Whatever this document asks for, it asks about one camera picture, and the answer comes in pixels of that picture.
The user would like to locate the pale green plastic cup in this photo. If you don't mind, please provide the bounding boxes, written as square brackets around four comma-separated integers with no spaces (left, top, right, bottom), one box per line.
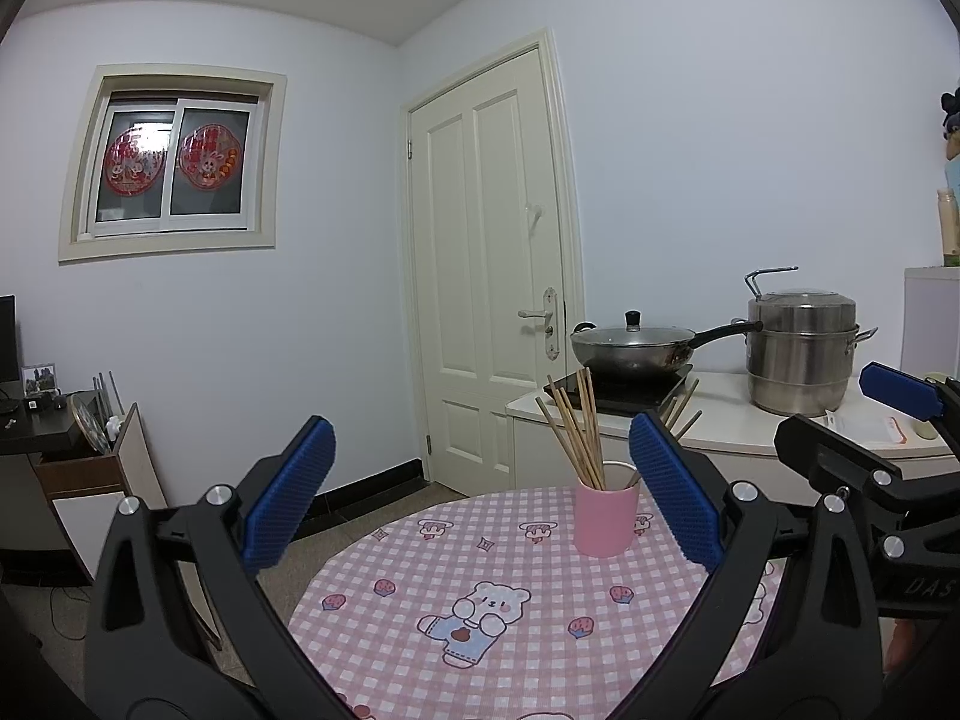
[911,371,950,442]

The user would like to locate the dark wooden desk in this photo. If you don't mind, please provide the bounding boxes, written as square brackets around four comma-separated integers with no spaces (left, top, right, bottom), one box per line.
[0,382,91,586]

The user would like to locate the pink checked tablecloth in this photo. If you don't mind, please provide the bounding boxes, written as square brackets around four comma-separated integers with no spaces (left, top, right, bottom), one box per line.
[287,487,788,720]

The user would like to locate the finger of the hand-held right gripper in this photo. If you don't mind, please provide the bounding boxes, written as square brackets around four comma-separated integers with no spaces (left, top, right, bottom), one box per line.
[859,362,960,428]
[775,414,960,563]

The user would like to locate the cream framed window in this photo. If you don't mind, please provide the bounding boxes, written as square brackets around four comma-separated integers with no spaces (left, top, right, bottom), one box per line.
[58,64,288,243]

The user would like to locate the white orange-edged card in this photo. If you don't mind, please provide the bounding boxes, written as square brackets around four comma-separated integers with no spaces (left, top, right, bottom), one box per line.
[844,415,914,445]

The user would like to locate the person's right hand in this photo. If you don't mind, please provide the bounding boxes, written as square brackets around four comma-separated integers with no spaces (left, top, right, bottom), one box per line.
[885,619,920,673]

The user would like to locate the steel wok black handle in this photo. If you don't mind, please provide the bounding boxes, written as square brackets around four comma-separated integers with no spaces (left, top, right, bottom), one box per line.
[570,319,764,383]

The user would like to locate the black computer monitor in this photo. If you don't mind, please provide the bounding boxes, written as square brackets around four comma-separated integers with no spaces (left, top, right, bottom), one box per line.
[0,295,20,383]

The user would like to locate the metal wire handle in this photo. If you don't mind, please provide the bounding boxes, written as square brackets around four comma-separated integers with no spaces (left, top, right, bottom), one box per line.
[744,266,800,301]

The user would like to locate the red paper window decal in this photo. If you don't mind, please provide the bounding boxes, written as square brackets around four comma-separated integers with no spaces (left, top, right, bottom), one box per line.
[178,127,239,190]
[105,131,167,197]

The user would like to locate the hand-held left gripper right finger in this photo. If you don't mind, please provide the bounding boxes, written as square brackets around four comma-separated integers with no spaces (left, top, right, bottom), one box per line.
[622,411,886,720]

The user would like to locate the dark plush toy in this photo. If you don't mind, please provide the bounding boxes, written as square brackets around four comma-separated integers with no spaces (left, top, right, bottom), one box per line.
[941,86,960,160]

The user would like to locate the glass wok lid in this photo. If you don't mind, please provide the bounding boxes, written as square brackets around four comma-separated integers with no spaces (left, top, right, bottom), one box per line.
[571,310,697,350]

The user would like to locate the bunch of wooden chopsticks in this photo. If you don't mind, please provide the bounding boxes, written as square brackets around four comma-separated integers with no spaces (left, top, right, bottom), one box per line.
[545,367,704,492]

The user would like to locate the cream lever door handle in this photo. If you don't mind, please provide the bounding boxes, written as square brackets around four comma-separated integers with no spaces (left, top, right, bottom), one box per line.
[517,287,563,359]

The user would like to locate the stainless steel steamer pot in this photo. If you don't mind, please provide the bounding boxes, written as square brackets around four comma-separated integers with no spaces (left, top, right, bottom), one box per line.
[745,289,878,417]

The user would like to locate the black induction cooktop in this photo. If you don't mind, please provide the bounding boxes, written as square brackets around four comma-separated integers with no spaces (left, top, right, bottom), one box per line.
[553,364,695,417]

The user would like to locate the black floor cable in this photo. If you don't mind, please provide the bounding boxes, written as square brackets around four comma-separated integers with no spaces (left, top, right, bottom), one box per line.
[46,583,92,642]

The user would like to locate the beige bottle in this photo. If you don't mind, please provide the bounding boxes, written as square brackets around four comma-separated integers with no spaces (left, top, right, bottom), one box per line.
[936,187,960,268]

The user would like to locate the white kitchen cabinet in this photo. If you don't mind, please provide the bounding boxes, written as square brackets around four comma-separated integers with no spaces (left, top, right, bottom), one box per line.
[505,370,960,541]

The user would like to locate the pink cup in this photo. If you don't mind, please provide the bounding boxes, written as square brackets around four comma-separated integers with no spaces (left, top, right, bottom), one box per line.
[574,461,642,559]

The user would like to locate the cream panelled door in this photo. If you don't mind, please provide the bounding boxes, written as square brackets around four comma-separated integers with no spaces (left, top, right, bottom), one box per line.
[400,28,586,500]

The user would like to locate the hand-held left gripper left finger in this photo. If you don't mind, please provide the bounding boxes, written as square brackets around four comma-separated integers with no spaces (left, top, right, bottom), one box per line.
[84,415,353,720]

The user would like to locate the grey metal rods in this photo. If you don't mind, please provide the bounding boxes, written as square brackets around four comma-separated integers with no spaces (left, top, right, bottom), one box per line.
[92,370,125,421]

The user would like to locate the round metal lid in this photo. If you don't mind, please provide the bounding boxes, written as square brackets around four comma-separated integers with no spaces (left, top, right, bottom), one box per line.
[70,392,115,456]

